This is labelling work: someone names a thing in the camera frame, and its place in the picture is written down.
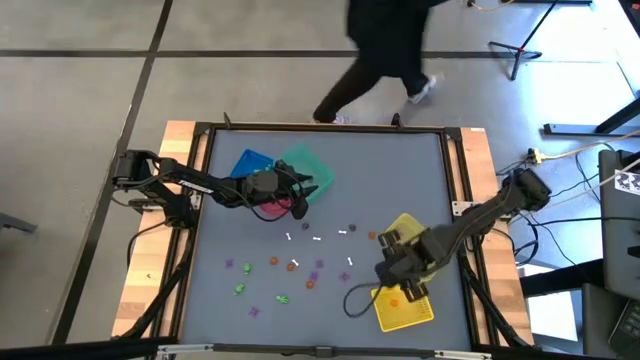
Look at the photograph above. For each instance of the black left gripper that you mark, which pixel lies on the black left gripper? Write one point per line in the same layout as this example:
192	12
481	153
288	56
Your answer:
270	187

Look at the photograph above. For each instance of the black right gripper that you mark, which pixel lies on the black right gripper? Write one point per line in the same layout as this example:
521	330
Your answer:
407	260

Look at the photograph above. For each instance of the small purple plastic decoration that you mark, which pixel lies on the small purple plastic decoration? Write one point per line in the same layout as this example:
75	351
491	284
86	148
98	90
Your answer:
320	263
313	275
255	312
229	263
344	275

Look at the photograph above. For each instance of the small green plastic figure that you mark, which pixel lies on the small green plastic figure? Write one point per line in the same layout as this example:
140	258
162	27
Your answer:
239	288
282	299
247	268

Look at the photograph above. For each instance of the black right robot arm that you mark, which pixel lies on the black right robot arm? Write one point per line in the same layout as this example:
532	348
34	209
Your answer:
490	212

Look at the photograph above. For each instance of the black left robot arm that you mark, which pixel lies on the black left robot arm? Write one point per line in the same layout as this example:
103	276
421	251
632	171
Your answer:
220	186

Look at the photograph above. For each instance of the teal plastic bin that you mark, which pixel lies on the teal plastic bin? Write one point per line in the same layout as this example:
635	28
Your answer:
315	162

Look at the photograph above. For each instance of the pink round plastic bowl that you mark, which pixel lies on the pink round plastic bowl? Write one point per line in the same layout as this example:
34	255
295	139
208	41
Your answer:
275	207

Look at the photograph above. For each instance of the translucent yellow plastic bin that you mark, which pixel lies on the translucent yellow plastic bin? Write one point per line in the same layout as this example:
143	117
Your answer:
406	222

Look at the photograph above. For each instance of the blue plastic basket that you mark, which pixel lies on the blue plastic basket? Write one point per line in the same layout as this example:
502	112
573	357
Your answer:
250	162

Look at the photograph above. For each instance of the yellow perforated plastic basket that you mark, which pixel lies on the yellow perforated plastic basket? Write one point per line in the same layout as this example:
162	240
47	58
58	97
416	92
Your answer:
400	320

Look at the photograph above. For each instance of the wooden table side board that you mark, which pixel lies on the wooden table side board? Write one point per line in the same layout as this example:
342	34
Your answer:
505	290
132	295

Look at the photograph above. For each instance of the black rig bar silver brackets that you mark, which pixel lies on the black rig bar silver brackets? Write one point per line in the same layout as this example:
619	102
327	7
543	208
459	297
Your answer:
320	352

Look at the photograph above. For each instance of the black desk beam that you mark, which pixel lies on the black desk beam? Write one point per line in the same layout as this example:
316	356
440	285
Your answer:
560	279

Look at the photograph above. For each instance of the yellow power strip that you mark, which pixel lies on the yellow power strip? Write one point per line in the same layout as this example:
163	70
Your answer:
534	156

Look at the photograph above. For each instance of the person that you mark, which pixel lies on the person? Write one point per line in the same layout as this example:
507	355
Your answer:
385	35

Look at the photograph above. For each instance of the dark grey box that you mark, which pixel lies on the dark grey box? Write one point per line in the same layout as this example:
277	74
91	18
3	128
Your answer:
597	320

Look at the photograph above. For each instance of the black desk foot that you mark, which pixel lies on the black desk foot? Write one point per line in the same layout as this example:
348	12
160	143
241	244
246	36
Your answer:
570	130

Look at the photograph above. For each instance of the black computer cabinet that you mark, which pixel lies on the black computer cabinet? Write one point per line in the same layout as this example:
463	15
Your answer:
620	250

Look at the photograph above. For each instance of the black tripod stand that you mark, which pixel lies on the black tripod stand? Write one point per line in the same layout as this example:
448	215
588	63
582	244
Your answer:
516	62

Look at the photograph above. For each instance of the dark laptop keyboard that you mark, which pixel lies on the dark laptop keyboard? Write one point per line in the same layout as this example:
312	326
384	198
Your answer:
629	327

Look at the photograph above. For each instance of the black white fiducial tag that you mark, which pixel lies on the black white fiducial tag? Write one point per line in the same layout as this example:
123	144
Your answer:
629	182

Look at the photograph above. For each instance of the dark grey furniture foot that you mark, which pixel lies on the dark grey furniture foot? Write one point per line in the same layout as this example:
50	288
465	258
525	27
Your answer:
17	224

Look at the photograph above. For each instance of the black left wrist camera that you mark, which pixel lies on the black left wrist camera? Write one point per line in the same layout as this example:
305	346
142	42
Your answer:
300	210

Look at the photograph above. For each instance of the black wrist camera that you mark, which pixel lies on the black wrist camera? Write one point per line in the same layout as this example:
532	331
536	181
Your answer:
300	210
416	292

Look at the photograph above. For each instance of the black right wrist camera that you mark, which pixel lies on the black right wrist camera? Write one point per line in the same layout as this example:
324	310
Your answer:
416	292

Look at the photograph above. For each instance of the black metal table frame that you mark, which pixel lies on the black metal table frame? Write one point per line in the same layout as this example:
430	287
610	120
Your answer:
280	128

